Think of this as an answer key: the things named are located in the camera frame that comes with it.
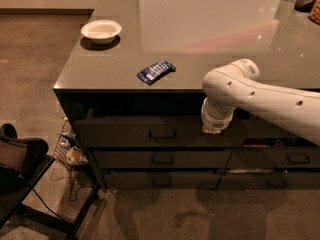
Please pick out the brown woven object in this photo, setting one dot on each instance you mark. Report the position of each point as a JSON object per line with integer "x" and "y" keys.
{"x": 314, "y": 14}

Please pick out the blue snack packet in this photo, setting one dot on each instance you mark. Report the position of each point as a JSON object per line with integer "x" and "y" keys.
{"x": 156, "y": 71}

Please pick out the wire basket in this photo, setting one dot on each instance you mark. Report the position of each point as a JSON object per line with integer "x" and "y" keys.
{"x": 69, "y": 161}

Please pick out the white paper bowl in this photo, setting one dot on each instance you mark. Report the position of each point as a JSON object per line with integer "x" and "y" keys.
{"x": 101, "y": 32}

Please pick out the grey counter cabinet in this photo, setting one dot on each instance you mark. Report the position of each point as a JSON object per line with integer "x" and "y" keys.
{"x": 196, "y": 36}

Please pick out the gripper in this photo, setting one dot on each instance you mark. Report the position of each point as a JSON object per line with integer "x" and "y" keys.
{"x": 216, "y": 122}

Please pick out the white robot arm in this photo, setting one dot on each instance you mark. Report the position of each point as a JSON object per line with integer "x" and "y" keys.
{"x": 235, "y": 86}

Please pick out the black chair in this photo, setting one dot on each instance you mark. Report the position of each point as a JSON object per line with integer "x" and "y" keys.
{"x": 23, "y": 162}

